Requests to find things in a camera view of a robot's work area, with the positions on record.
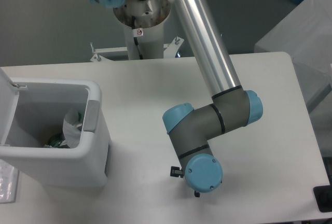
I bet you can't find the white plastic wrapper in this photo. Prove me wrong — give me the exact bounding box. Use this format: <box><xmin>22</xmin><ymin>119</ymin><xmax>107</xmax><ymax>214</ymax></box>
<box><xmin>62</xmin><ymin>108</ymin><xmax>82</xmax><ymax>148</ymax></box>

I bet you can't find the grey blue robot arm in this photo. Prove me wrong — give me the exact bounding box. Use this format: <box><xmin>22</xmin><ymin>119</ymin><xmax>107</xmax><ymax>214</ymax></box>
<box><xmin>89</xmin><ymin>0</ymin><xmax>263</xmax><ymax>197</ymax></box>

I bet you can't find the white trash can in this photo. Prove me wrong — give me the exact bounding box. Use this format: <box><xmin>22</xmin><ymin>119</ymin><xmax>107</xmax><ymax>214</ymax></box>
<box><xmin>1</xmin><ymin>72</ymin><xmax>110</xmax><ymax>187</ymax></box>

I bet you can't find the green wrapper in bin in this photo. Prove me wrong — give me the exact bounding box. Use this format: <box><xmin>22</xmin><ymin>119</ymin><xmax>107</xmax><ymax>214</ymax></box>
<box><xmin>44</xmin><ymin>133</ymin><xmax>63</xmax><ymax>148</ymax></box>

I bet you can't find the black device at edge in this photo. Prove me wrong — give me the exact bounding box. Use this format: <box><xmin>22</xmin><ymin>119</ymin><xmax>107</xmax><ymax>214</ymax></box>
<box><xmin>313</xmin><ymin>185</ymin><xmax>331</xmax><ymax>213</ymax></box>

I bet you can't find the clear plastic sheet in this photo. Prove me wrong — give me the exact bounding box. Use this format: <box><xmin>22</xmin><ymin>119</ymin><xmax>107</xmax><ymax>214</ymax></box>
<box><xmin>1</xmin><ymin>160</ymin><xmax>19</xmax><ymax>204</ymax></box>

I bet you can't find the white side cabinet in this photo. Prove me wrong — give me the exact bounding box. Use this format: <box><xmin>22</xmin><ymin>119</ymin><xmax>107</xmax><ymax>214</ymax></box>
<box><xmin>254</xmin><ymin>0</ymin><xmax>331</xmax><ymax>112</ymax></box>

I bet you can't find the white metal base frame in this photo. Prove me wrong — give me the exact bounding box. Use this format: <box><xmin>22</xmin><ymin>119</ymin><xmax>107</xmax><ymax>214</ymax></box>
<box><xmin>90</xmin><ymin>36</ymin><xmax>185</xmax><ymax>62</ymax></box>

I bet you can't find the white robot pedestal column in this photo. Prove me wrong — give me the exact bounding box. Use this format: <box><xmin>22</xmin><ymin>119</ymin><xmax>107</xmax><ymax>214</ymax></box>
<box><xmin>113</xmin><ymin>0</ymin><xmax>172</xmax><ymax>60</ymax></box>

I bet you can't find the black cable on pedestal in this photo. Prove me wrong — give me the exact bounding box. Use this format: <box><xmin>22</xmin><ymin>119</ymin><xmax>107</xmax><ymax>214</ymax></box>
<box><xmin>131</xmin><ymin>16</ymin><xmax>144</xmax><ymax>60</ymax></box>

